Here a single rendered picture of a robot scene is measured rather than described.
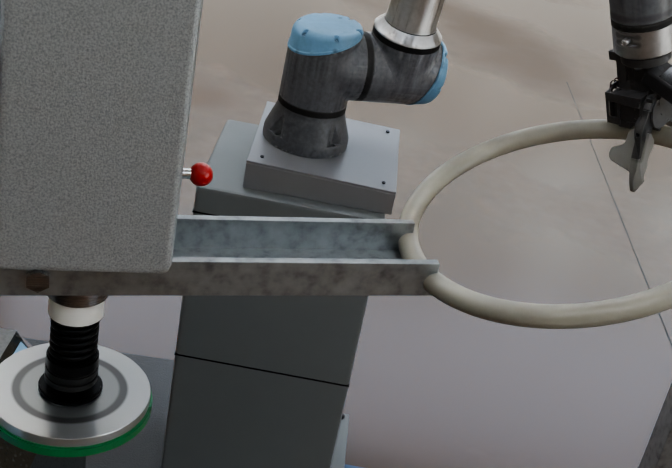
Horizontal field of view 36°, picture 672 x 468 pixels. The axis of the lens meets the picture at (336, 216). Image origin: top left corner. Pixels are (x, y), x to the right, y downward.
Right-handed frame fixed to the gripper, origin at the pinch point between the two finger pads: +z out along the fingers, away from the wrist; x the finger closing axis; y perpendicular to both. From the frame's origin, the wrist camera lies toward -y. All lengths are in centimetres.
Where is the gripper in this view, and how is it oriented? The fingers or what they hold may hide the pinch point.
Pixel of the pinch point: (664, 170)
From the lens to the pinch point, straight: 167.5
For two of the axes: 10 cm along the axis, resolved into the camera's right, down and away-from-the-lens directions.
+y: -6.7, -2.6, 6.9
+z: 2.1, 8.3, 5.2
